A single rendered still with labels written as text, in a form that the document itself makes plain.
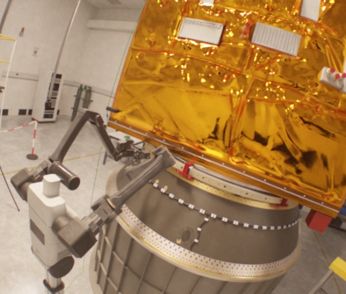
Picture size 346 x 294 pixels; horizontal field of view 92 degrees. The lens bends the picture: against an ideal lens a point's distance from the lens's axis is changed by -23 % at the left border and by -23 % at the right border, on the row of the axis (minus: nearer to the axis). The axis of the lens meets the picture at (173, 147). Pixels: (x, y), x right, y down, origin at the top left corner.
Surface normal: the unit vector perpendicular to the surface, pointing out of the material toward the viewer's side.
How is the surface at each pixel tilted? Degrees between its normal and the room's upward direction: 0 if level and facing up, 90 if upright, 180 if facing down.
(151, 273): 90
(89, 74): 90
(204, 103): 87
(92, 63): 90
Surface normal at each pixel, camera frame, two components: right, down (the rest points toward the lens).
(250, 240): 0.20, -0.22
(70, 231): 0.03, -0.77
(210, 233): -0.07, -0.30
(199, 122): -0.27, 0.02
